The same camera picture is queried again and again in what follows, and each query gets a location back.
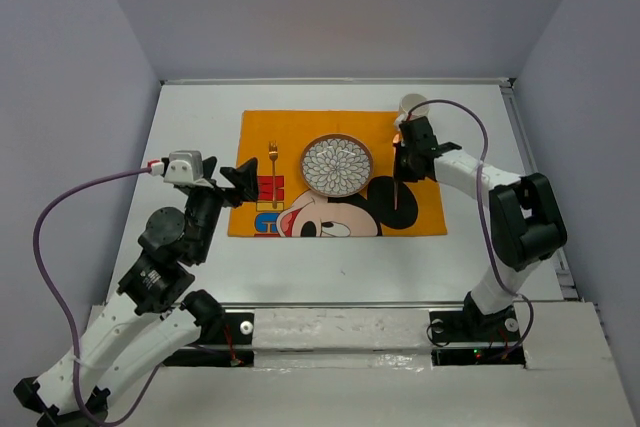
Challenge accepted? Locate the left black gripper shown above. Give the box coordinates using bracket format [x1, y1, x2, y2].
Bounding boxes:
[187, 155, 261, 261]

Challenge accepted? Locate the copper fork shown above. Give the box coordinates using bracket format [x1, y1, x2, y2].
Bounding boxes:
[268, 141, 279, 210]

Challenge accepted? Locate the white ceramic mug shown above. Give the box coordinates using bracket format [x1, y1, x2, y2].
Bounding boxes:
[394, 93, 430, 129]

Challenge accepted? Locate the yellow cartoon cloth napkin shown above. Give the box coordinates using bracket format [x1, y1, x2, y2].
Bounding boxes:
[228, 110, 447, 239]

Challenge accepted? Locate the floral patterned plate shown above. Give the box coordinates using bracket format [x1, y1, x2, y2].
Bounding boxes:
[300, 134, 374, 198]

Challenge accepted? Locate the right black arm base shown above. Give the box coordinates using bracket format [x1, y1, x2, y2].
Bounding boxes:
[425, 296, 526, 367]

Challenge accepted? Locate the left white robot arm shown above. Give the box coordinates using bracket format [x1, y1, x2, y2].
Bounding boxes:
[14, 150, 259, 426]

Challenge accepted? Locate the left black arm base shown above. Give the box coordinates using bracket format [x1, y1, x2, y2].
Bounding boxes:
[163, 311, 254, 368]

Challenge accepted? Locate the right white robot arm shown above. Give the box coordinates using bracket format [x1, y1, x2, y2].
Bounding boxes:
[393, 116, 567, 339]

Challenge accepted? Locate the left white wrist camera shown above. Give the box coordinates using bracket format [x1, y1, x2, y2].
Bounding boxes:
[147, 150, 213, 188]

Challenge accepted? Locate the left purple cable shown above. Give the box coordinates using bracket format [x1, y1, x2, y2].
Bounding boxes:
[32, 169, 161, 423]

